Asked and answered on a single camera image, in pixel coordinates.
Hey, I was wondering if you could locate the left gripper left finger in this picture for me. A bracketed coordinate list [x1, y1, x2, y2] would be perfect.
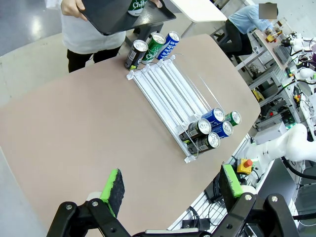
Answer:
[46, 168, 131, 237]

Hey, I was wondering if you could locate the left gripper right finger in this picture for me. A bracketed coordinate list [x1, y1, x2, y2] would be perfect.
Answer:
[217, 164, 301, 237]

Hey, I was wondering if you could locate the black plastic tray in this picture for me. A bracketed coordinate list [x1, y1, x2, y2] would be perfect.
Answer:
[81, 0, 177, 36]

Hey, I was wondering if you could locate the green Chilsung cider can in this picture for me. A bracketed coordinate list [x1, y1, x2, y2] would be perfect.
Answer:
[127, 0, 148, 17]
[140, 32, 166, 62]
[224, 110, 242, 126]

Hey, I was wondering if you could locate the person in white hoodie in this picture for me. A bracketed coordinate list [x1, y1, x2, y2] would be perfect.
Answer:
[46, 0, 126, 74]

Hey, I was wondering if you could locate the person in blue shirt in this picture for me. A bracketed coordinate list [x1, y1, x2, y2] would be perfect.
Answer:
[218, 3, 279, 59]

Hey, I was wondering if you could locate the person's right hand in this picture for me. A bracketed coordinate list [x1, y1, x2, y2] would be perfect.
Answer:
[61, 0, 88, 22]

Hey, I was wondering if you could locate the yellow emergency stop button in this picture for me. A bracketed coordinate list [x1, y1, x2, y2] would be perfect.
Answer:
[237, 158, 254, 173]

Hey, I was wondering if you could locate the black Pepsi can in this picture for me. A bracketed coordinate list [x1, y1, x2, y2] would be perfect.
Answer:
[187, 132, 221, 155]
[180, 118, 212, 141]
[124, 39, 149, 71]

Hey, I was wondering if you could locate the black power adapter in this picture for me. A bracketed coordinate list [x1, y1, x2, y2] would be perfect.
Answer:
[181, 218, 210, 229]

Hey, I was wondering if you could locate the blue Pocari Sweat can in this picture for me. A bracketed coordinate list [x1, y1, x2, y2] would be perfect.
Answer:
[156, 31, 181, 60]
[201, 107, 226, 124]
[209, 120, 234, 139]

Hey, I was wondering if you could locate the white can dispenser rack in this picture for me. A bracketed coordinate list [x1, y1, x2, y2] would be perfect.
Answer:
[126, 53, 224, 164]

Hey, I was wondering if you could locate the long wooden workbench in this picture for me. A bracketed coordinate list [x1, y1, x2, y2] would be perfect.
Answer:
[254, 29, 293, 72]

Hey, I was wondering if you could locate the black stool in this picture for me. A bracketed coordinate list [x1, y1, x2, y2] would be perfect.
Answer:
[133, 21, 164, 42]

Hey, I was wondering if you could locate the large white table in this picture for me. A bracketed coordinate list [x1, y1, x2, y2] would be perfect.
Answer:
[170, 0, 228, 38]

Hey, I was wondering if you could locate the black cable bundle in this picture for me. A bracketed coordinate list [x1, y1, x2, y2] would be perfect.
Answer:
[204, 172, 224, 203]

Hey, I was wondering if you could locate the thick black cable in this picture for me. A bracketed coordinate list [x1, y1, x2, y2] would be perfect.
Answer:
[281, 157, 316, 180]

